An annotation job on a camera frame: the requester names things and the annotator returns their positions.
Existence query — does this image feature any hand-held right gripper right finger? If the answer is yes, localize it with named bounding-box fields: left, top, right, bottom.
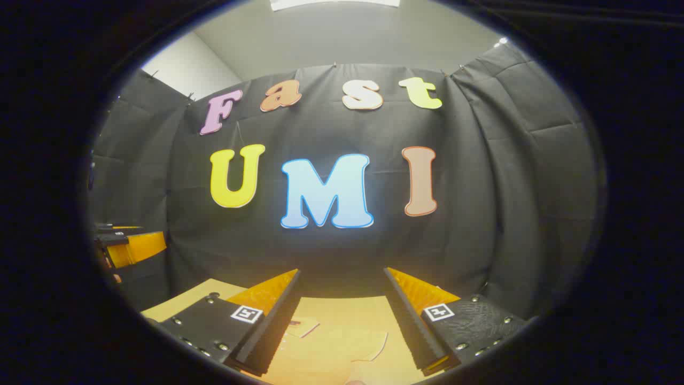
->
left=383, top=267, right=531, bottom=377

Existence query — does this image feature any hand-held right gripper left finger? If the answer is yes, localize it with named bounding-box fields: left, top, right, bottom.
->
left=145, top=268, right=301, bottom=376

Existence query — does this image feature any orange T-shirt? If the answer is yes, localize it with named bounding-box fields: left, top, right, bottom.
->
left=275, top=315, right=415, bottom=385

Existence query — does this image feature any black backdrop cloth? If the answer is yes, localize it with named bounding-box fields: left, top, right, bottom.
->
left=88, top=40, right=599, bottom=321

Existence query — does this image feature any white ceiling light panel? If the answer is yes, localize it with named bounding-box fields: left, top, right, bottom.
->
left=270, top=0, right=401, bottom=12

